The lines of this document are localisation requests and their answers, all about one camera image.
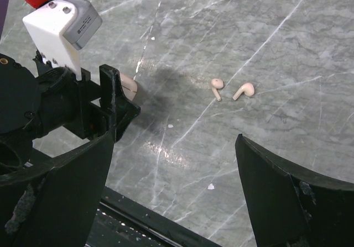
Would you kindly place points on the pink earbud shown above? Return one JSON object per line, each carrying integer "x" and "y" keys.
{"x": 216, "y": 85}
{"x": 246, "y": 89}

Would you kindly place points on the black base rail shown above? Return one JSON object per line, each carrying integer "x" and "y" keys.
{"x": 120, "y": 221}

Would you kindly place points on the pink earbud charging case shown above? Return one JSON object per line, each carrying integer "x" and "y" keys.
{"x": 129, "y": 86}

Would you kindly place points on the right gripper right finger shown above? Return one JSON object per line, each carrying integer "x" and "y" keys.
{"x": 290, "y": 205}

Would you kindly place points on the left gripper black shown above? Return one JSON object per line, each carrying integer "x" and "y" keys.
{"x": 32, "y": 107}

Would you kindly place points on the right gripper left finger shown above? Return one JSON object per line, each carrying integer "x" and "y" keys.
{"x": 54, "y": 203}

